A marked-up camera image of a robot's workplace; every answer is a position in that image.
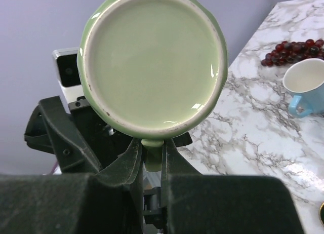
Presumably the dark red grape bunch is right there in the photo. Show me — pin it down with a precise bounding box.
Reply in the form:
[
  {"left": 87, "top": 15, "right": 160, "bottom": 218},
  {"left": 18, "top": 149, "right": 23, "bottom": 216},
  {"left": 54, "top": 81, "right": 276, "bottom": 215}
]
[{"left": 261, "top": 39, "right": 323, "bottom": 67}]

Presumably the black tray gold rim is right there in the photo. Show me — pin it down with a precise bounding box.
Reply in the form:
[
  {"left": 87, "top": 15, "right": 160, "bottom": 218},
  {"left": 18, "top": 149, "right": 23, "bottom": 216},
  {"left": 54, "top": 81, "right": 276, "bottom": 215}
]
[{"left": 318, "top": 203, "right": 324, "bottom": 226}]

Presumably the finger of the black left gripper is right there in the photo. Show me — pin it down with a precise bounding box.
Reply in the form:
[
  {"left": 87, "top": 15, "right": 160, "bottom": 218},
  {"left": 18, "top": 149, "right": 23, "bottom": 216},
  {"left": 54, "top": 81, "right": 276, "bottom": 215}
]
[{"left": 174, "top": 132, "right": 192, "bottom": 147}]

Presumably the light blue hexagonal mug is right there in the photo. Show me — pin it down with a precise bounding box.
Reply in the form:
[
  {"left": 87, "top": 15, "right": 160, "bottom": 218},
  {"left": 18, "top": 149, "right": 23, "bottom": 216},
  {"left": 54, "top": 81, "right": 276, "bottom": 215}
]
[{"left": 282, "top": 58, "right": 323, "bottom": 118}]

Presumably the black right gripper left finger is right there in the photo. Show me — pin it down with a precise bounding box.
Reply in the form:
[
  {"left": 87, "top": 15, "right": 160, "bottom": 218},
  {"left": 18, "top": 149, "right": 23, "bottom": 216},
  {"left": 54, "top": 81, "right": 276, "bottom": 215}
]
[{"left": 1, "top": 139, "right": 143, "bottom": 233}]

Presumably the light green large mug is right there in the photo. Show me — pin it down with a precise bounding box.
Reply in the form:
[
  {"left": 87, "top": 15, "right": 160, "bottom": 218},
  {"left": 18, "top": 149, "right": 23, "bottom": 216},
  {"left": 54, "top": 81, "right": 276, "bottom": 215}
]
[{"left": 77, "top": 0, "right": 228, "bottom": 172}]

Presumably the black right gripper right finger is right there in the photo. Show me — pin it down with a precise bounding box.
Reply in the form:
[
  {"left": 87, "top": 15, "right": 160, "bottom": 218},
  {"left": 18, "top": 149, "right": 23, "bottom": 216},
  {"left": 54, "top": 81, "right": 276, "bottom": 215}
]
[{"left": 161, "top": 140, "right": 304, "bottom": 233}]

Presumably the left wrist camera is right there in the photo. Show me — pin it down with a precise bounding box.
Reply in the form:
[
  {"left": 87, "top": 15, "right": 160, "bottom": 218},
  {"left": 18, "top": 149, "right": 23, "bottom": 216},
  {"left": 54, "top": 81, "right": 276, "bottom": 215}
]
[{"left": 52, "top": 47, "right": 84, "bottom": 103}]

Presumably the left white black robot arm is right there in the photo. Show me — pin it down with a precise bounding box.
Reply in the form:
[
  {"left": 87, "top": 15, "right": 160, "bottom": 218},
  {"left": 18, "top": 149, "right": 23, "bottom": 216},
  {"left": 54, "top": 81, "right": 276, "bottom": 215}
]
[{"left": 24, "top": 97, "right": 196, "bottom": 184}]

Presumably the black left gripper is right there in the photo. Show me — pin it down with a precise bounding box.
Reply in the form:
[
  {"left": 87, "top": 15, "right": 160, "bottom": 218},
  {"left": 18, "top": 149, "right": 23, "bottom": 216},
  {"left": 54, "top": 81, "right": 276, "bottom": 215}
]
[{"left": 38, "top": 96, "right": 132, "bottom": 174}]

